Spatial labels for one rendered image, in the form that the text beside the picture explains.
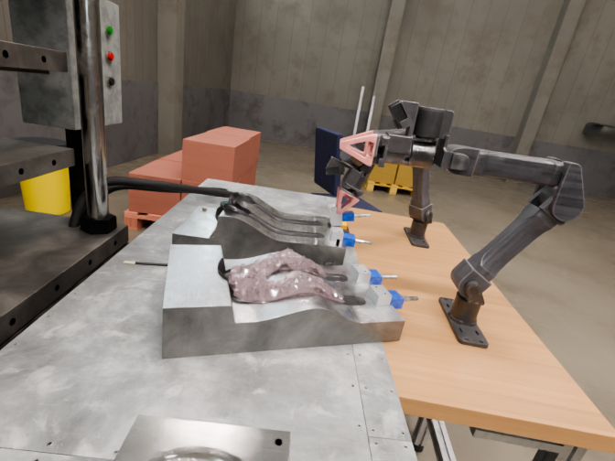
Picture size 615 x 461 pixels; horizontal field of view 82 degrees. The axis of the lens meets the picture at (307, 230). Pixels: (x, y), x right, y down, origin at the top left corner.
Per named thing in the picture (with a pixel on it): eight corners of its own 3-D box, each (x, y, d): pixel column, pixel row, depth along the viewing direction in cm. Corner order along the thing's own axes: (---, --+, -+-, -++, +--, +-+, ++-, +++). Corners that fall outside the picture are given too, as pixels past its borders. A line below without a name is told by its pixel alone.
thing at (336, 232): (369, 248, 113) (372, 231, 111) (371, 254, 109) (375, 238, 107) (328, 241, 113) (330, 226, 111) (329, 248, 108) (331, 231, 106)
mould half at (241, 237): (334, 241, 131) (341, 207, 126) (340, 275, 106) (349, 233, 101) (198, 221, 128) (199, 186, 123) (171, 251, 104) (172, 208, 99)
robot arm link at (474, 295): (469, 282, 84) (492, 286, 84) (457, 265, 92) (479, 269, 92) (460, 305, 86) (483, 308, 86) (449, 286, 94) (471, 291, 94)
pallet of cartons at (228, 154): (111, 226, 301) (106, 127, 273) (184, 187, 437) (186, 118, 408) (224, 247, 297) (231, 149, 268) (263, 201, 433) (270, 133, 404)
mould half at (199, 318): (353, 282, 104) (361, 248, 100) (399, 340, 81) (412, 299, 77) (169, 284, 87) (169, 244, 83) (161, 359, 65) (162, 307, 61)
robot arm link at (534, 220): (452, 287, 86) (567, 186, 76) (445, 275, 92) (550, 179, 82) (470, 303, 87) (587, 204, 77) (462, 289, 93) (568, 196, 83)
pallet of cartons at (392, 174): (404, 181, 700) (414, 140, 672) (419, 198, 574) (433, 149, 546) (354, 173, 701) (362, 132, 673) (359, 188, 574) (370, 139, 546)
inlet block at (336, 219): (368, 221, 122) (369, 206, 120) (371, 225, 117) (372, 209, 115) (329, 222, 122) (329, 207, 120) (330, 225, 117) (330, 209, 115)
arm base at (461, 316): (469, 315, 81) (500, 321, 81) (445, 274, 99) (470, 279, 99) (458, 343, 84) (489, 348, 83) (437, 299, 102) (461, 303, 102)
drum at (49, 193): (44, 200, 330) (37, 134, 309) (84, 208, 329) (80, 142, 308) (8, 212, 295) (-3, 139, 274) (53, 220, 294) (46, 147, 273)
